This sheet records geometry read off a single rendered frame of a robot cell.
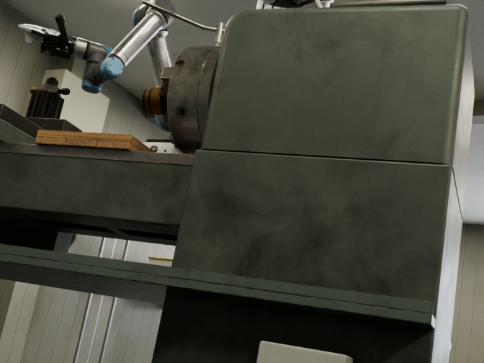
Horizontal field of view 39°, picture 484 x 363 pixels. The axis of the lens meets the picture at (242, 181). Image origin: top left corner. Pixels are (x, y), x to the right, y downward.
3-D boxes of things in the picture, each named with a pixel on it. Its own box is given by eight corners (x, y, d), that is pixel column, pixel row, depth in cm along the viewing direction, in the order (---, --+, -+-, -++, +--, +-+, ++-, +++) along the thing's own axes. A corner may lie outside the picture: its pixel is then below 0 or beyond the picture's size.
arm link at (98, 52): (111, 65, 264) (116, 45, 266) (84, 57, 260) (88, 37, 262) (107, 71, 271) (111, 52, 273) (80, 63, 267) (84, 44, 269)
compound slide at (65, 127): (78, 145, 221) (82, 130, 222) (61, 133, 212) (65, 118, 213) (27, 141, 229) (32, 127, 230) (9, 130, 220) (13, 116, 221)
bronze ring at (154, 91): (185, 92, 203) (158, 93, 206) (172, 79, 195) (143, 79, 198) (180, 122, 201) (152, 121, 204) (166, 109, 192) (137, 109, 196)
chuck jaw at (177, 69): (201, 88, 193) (186, 61, 183) (196, 102, 191) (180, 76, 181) (166, 87, 197) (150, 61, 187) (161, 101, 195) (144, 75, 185)
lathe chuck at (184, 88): (232, 171, 203) (248, 72, 210) (188, 138, 175) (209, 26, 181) (204, 168, 207) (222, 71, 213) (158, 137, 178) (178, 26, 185)
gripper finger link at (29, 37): (14, 39, 253) (39, 47, 257) (18, 24, 251) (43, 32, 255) (14, 37, 256) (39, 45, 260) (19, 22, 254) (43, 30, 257)
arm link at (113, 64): (191, 6, 274) (119, 85, 250) (176, 14, 283) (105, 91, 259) (173, -17, 269) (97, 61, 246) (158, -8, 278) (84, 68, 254)
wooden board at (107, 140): (185, 189, 208) (187, 177, 209) (128, 148, 176) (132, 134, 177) (101, 182, 220) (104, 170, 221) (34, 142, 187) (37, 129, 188)
